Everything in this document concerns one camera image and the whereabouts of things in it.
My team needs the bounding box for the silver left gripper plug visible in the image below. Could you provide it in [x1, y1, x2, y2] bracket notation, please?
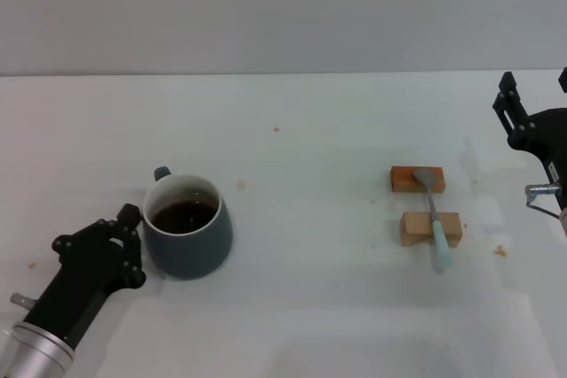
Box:
[11, 292, 35, 310]

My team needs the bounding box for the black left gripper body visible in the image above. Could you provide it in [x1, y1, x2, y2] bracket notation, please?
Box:
[21, 238, 128, 346]

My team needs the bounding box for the light notched wooden block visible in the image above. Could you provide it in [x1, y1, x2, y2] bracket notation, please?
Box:
[400, 212, 463, 248]

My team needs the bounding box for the blue handled metal spoon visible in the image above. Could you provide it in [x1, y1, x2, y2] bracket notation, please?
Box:
[412, 168, 454, 275]

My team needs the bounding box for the orange wooden block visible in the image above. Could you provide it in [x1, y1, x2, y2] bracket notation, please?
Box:
[390, 166, 446, 194]

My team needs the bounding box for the dark coffee liquid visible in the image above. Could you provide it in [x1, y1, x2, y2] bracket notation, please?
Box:
[149, 202, 218, 235]

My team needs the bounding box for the right gripper cable with plug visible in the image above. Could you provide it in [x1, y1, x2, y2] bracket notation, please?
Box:
[524, 182, 567, 220]

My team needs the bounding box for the grey ceramic cup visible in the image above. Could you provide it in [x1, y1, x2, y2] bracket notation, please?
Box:
[141, 166, 234, 282]

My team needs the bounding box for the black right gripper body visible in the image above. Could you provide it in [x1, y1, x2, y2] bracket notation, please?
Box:
[507, 107, 567, 209]

